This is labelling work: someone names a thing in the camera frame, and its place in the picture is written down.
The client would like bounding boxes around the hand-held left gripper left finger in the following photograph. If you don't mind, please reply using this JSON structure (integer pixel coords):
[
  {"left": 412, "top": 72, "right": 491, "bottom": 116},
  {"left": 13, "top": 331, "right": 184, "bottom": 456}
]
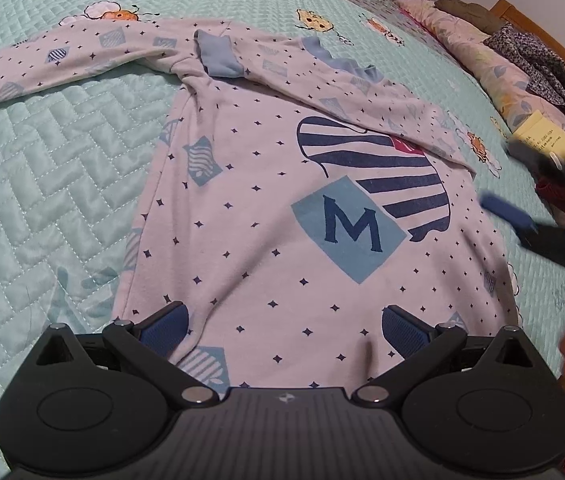
[{"left": 35, "top": 301, "right": 220, "bottom": 407}]

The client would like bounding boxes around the yellow paper sheet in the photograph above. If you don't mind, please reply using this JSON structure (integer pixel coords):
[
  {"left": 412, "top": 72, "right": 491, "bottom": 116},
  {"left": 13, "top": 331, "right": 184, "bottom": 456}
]
[{"left": 509, "top": 112, "right": 565, "bottom": 153}]

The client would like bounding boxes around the grey patterned garment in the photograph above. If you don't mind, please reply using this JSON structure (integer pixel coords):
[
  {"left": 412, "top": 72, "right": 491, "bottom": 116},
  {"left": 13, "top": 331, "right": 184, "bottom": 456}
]
[{"left": 485, "top": 22, "right": 565, "bottom": 121}]

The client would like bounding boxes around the wooden headboard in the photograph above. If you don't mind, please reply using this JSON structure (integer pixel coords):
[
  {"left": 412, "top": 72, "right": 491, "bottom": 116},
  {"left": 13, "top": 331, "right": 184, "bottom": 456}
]
[{"left": 489, "top": 0, "right": 565, "bottom": 151}]

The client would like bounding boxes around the white printed pajama top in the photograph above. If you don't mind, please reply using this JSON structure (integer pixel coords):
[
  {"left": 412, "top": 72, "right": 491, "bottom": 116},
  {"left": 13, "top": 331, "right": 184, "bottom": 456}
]
[{"left": 0, "top": 16, "right": 520, "bottom": 391}]

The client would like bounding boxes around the dark red garment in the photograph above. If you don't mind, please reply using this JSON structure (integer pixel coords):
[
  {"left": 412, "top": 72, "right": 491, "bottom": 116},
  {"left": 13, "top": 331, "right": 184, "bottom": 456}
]
[{"left": 535, "top": 175, "right": 565, "bottom": 231}]

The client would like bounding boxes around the green quilted bedspread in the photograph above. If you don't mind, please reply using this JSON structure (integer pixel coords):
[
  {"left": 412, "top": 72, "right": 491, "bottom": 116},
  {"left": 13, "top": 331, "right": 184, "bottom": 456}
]
[{"left": 0, "top": 0, "right": 565, "bottom": 411}]

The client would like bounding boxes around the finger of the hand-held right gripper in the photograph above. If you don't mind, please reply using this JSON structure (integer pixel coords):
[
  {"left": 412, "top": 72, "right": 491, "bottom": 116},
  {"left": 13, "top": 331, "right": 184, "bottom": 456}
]
[
  {"left": 507, "top": 137, "right": 565, "bottom": 180},
  {"left": 479, "top": 194, "right": 565, "bottom": 264}
]

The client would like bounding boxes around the pink floral pillow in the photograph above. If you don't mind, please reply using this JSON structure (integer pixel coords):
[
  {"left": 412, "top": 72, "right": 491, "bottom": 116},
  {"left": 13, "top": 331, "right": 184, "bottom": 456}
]
[{"left": 397, "top": 0, "right": 565, "bottom": 151}]

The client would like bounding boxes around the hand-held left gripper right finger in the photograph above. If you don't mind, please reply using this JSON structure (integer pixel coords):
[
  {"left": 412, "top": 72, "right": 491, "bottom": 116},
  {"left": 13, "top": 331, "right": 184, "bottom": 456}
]
[{"left": 352, "top": 304, "right": 535, "bottom": 406}]

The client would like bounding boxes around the olive green garment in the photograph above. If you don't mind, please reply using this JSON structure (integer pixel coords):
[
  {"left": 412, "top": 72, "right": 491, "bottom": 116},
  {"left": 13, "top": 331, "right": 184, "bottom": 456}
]
[{"left": 435, "top": 0, "right": 503, "bottom": 33}]

